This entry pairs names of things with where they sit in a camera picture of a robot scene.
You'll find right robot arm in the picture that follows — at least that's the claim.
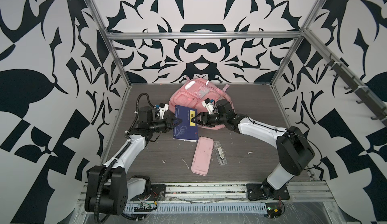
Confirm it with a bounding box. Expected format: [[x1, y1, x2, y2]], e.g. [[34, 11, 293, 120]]
[[191, 99, 315, 201]]

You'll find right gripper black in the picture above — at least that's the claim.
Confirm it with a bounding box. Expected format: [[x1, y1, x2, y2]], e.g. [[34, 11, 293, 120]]
[[191, 112, 228, 127]]

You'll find left circuit board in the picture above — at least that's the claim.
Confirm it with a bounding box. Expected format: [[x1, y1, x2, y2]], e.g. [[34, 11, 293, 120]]
[[133, 202, 158, 212]]

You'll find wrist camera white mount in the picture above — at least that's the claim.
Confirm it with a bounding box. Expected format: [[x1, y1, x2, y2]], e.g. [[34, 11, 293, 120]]
[[202, 98, 216, 115], [154, 103, 169, 119]]

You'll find blue book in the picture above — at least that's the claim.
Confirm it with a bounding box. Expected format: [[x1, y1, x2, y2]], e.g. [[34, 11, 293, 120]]
[[173, 106, 199, 142]]

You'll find right circuit board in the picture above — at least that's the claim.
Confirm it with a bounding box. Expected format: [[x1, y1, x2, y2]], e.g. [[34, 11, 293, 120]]
[[265, 202, 285, 220]]

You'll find clear plastic eraser case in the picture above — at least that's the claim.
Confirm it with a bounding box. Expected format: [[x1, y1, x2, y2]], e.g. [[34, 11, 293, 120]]
[[213, 141, 227, 166]]

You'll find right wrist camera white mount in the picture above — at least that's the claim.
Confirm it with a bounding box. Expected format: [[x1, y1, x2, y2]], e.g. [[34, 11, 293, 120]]
[[202, 98, 216, 115]]

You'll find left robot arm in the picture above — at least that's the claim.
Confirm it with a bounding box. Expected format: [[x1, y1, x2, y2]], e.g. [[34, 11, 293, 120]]
[[85, 93, 182, 224]]

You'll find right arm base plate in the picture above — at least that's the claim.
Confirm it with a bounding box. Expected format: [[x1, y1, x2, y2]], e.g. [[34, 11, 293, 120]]
[[246, 183, 290, 201]]

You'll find pink pencil case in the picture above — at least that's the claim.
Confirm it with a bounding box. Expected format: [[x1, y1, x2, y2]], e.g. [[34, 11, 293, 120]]
[[191, 137, 214, 176]]

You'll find wall hook rail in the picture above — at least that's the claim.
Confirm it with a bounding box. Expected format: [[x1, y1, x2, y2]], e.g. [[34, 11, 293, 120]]
[[325, 52, 387, 122]]

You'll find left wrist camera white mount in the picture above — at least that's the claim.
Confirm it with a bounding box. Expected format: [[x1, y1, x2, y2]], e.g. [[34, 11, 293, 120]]
[[154, 103, 169, 119]]

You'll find pink student backpack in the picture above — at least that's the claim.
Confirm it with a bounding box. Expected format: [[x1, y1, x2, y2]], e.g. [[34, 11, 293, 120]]
[[168, 78, 234, 115]]

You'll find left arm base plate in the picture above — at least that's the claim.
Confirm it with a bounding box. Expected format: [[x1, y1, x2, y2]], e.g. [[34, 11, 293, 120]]
[[140, 184, 166, 201]]

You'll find aluminium frame rail front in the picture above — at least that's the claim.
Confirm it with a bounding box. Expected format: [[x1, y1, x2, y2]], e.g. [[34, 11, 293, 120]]
[[77, 181, 335, 205]]

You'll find circuit board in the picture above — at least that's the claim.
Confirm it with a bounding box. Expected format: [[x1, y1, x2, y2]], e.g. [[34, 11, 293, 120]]
[[133, 202, 158, 212], [265, 202, 285, 220]]

